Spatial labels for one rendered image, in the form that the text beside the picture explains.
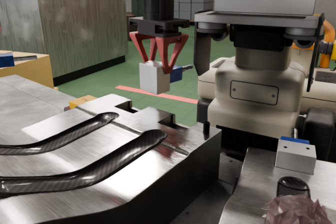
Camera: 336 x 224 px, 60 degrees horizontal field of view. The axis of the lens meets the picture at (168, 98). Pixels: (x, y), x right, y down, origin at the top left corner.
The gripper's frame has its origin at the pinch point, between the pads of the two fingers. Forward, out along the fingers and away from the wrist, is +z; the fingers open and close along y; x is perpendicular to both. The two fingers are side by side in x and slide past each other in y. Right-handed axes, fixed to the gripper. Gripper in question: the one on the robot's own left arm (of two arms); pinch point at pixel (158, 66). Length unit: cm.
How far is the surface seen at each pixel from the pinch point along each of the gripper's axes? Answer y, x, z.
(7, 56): -36.8, -16.1, 1.6
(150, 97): -175, 154, 96
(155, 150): 14.7, -14.6, 6.4
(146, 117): 6.1, -8.6, 6.1
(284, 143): 26.1, 0.6, 6.7
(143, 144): 11.6, -14.2, 6.9
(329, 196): 34.0, -3.1, 9.4
